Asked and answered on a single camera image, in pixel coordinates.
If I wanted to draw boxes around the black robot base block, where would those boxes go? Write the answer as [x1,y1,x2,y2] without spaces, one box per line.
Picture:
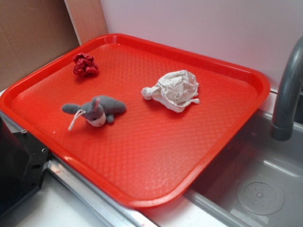
[0,119,50,217]

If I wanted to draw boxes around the red plastic tray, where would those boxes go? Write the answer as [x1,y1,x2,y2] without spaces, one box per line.
[0,34,270,208]

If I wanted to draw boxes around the grey plush donkey toy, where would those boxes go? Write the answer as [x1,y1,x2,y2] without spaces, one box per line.
[62,96,126,131]

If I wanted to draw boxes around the crumpled red paper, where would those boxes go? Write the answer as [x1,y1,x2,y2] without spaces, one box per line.
[72,52,99,77]

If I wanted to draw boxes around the crumpled white paper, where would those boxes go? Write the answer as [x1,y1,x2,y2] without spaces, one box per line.
[141,70,200,113]

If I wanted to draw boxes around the grey faucet spout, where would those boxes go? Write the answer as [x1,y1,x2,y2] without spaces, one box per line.
[270,38,303,141]

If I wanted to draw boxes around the brown cardboard panel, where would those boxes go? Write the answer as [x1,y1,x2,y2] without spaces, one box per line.
[0,0,108,90]

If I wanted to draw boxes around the silver metal counter rail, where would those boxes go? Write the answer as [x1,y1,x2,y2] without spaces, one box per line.
[47,155,157,227]

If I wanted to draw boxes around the grey plastic sink basin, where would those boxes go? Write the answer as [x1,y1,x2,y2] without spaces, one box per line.
[185,111,303,227]

